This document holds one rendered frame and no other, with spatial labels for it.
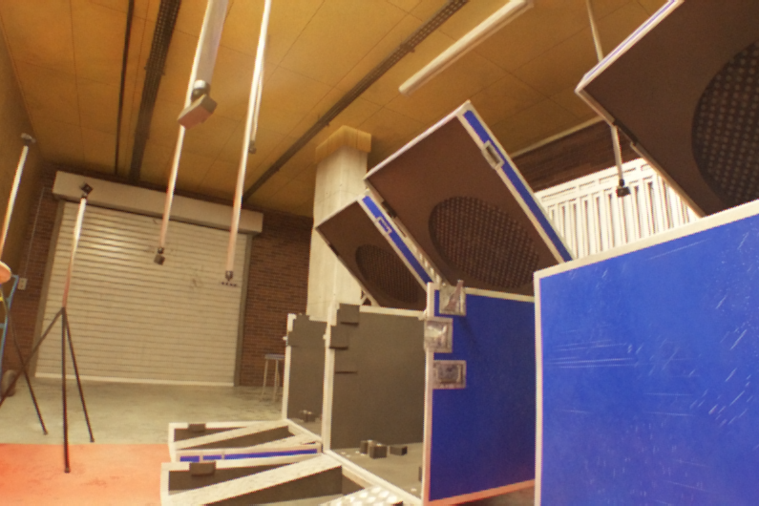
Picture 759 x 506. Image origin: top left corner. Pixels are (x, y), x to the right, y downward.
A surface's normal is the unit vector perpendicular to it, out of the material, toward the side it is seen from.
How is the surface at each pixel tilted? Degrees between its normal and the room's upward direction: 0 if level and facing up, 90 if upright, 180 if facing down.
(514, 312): 90
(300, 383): 90
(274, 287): 90
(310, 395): 90
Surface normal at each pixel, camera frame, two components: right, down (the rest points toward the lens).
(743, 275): -0.98, -0.08
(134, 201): 0.53, -0.16
